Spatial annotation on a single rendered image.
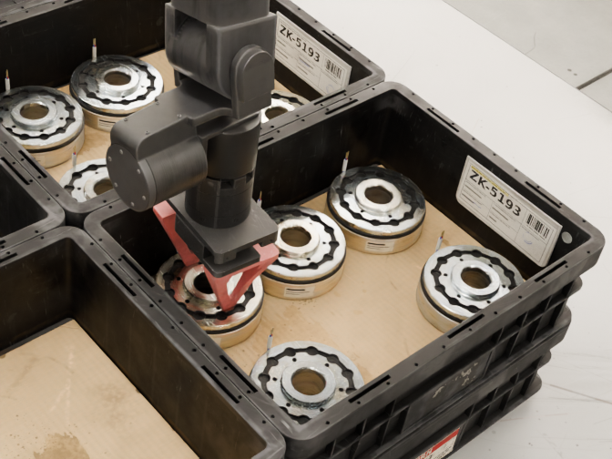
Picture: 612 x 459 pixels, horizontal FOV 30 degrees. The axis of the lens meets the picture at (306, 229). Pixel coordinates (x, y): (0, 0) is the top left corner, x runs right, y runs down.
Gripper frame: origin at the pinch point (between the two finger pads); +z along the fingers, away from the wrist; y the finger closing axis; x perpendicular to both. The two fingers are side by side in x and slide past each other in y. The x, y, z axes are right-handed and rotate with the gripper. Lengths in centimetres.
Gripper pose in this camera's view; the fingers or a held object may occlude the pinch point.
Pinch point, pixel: (210, 278)
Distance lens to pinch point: 105.8
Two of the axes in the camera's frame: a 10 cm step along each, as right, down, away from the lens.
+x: 8.0, -3.3, 5.0
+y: 5.8, 6.1, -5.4
